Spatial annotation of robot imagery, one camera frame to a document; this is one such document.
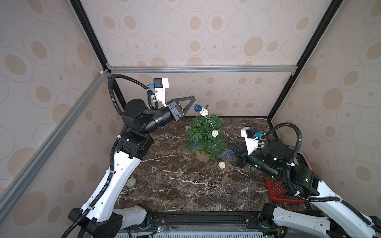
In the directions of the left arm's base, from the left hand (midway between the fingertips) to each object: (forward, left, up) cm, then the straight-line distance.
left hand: (200, 101), depth 47 cm
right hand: (-3, -14, -17) cm, 23 cm away
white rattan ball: (-6, -11, -33) cm, 35 cm away
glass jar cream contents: (-6, +38, -56) cm, 68 cm away
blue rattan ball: (+9, +1, -38) cm, 39 cm away
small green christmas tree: (+7, -4, -29) cm, 30 cm away
